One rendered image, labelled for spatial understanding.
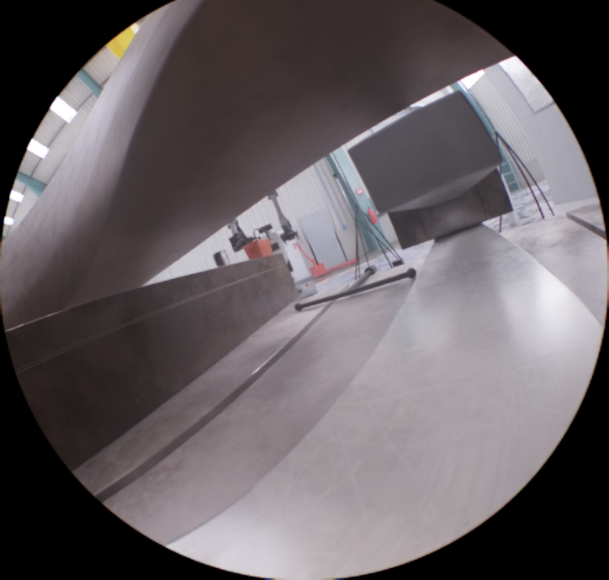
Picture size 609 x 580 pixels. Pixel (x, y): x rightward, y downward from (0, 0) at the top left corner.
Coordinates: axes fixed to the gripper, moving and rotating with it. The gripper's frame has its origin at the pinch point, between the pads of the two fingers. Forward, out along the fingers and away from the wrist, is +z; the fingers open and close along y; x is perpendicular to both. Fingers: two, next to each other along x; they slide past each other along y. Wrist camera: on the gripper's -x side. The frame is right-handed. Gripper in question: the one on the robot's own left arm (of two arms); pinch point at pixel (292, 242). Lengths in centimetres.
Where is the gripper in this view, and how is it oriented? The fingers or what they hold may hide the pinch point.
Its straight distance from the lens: 177.3
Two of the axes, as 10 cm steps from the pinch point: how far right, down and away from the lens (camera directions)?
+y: 9.2, -3.9, -0.3
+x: 2.0, 4.1, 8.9
